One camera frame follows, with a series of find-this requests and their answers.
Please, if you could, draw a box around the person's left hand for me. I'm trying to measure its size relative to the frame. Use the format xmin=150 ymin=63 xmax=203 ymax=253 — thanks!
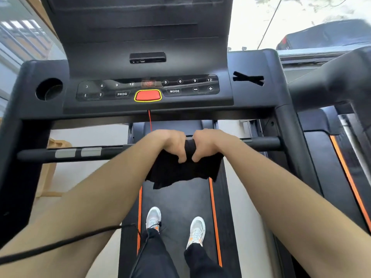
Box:
xmin=150 ymin=129 xmax=188 ymax=164

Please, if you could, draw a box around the person's right hand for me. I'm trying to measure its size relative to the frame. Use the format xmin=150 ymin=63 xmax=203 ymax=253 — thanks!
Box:
xmin=191 ymin=128 xmax=236 ymax=163

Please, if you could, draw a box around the black cloth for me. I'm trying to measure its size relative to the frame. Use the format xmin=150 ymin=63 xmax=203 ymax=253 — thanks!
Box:
xmin=145 ymin=138 xmax=224 ymax=190

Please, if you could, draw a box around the person's left forearm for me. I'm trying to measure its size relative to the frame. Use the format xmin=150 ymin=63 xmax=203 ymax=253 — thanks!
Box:
xmin=0 ymin=132 xmax=163 ymax=278

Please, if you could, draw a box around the person's right forearm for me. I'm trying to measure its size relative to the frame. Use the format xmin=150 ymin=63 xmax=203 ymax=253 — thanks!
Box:
xmin=209 ymin=136 xmax=371 ymax=278

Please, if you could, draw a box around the black treadmill running belt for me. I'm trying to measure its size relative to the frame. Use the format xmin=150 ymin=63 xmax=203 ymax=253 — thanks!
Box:
xmin=136 ymin=121 xmax=224 ymax=278

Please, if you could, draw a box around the treadmill control panel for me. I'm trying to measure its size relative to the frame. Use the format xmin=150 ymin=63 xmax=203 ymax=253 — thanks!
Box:
xmin=76 ymin=74 xmax=220 ymax=102

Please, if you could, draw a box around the red stop button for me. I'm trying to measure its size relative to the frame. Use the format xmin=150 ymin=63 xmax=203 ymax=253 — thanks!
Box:
xmin=134 ymin=89 xmax=163 ymax=103

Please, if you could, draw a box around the person's left white sneaker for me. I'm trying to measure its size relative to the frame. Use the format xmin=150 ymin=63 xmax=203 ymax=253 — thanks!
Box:
xmin=146 ymin=207 xmax=162 ymax=232

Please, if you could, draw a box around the person's white sneaker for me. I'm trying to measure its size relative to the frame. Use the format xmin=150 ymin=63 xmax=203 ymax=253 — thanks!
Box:
xmin=186 ymin=216 xmax=206 ymax=250
xmin=146 ymin=207 xmax=162 ymax=232

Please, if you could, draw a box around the person's right white sneaker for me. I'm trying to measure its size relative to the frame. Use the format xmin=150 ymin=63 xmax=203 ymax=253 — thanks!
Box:
xmin=186 ymin=216 xmax=206 ymax=250

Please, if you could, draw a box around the silver pulse sensor plate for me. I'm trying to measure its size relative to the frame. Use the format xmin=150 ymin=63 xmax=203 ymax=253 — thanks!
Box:
xmin=55 ymin=148 xmax=77 ymax=158
xmin=81 ymin=147 xmax=102 ymax=157

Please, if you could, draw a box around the person's left black trouser leg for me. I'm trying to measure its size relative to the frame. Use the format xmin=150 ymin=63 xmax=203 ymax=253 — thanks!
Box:
xmin=130 ymin=228 xmax=181 ymax=278

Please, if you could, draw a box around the person's black trouser leg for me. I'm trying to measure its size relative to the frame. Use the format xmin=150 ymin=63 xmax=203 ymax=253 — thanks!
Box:
xmin=130 ymin=228 xmax=181 ymax=278
xmin=184 ymin=242 xmax=230 ymax=278

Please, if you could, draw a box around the person's right black trouser leg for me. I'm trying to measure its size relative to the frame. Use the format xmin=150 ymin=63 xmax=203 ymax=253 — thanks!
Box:
xmin=184 ymin=242 xmax=230 ymax=278

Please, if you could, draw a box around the tan wooden stool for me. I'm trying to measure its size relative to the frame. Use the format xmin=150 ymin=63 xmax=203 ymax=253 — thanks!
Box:
xmin=35 ymin=138 xmax=73 ymax=198

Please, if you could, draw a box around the neighbouring black treadmill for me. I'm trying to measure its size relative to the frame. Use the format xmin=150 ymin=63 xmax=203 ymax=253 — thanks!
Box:
xmin=277 ymin=46 xmax=371 ymax=278

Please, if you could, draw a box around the dark parked car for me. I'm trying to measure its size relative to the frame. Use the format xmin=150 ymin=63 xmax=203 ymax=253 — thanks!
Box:
xmin=276 ymin=19 xmax=371 ymax=51

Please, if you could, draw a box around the black treadmill handlebar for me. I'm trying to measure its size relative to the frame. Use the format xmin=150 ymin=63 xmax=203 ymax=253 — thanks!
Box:
xmin=17 ymin=136 xmax=282 ymax=164

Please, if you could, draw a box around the thin dark hanging wire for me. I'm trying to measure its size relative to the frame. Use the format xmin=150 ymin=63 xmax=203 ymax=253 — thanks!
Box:
xmin=257 ymin=0 xmax=283 ymax=50

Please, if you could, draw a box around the black cable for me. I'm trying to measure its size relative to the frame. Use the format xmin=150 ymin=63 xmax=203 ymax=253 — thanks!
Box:
xmin=0 ymin=223 xmax=163 ymax=278

